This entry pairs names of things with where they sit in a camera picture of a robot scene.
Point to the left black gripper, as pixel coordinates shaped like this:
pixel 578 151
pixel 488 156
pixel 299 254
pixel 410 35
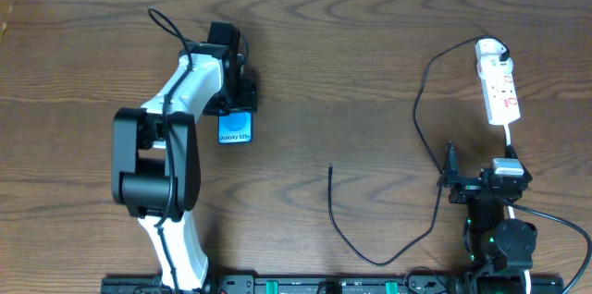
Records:
pixel 241 98

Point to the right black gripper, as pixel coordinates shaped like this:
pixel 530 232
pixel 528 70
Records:
pixel 469 182

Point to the blue Galaxy smartphone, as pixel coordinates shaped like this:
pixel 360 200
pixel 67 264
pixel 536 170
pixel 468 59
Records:
pixel 235 128

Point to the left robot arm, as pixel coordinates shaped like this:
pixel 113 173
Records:
pixel 156 170

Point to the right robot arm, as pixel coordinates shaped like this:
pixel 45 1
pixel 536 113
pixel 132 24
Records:
pixel 500 247

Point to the white charger plug adapter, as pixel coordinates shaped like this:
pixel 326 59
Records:
pixel 489 66

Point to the white power strip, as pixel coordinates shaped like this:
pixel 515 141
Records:
pixel 499 92

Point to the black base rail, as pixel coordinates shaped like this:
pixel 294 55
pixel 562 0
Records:
pixel 422 284

